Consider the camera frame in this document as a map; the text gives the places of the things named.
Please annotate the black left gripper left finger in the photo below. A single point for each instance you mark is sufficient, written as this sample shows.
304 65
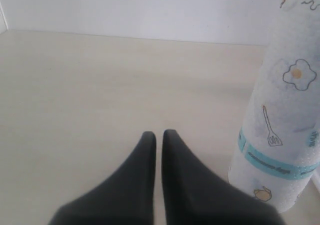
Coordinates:
125 198

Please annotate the printed white paper towel roll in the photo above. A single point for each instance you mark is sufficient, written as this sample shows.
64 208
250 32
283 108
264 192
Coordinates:
278 145

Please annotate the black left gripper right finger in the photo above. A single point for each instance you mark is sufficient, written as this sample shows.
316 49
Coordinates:
194 195

